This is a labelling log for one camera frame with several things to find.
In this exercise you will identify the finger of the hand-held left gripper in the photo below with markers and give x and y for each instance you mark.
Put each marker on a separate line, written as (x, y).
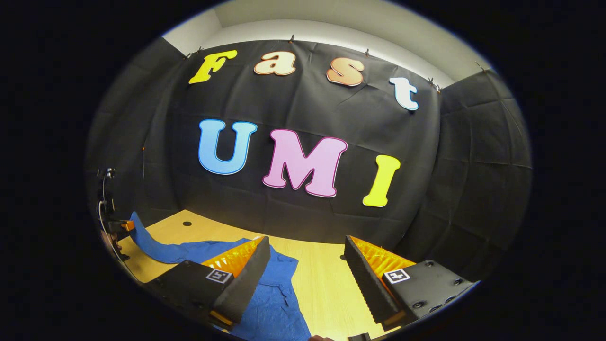
(124, 226)

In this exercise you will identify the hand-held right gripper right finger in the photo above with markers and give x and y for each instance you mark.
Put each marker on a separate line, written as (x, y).
(367, 284)

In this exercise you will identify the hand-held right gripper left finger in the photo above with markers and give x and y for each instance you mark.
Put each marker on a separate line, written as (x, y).
(246, 284)

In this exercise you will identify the black backdrop cloth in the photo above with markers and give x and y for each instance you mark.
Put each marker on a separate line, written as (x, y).
(307, 94)

